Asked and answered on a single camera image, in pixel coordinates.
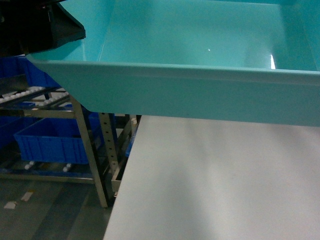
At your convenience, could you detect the blue bin lower left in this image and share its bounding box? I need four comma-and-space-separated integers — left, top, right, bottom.
14, 118, 89, 165

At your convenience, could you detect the blue bin middle left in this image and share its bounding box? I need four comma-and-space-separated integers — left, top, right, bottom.
0, 56, 61, 88

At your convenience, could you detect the stainless steel shelf rack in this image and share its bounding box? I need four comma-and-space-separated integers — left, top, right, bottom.
0, 82, 133, 208

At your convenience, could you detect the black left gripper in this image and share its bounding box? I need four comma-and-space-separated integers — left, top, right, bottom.
0, 0, 86, 57

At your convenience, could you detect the blue bin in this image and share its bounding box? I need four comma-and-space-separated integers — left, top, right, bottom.
0, 56, 61, 88
14, 118, 89, 165

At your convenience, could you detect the teal plastic bin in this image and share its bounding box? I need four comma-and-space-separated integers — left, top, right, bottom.
27, 0, 320, 127

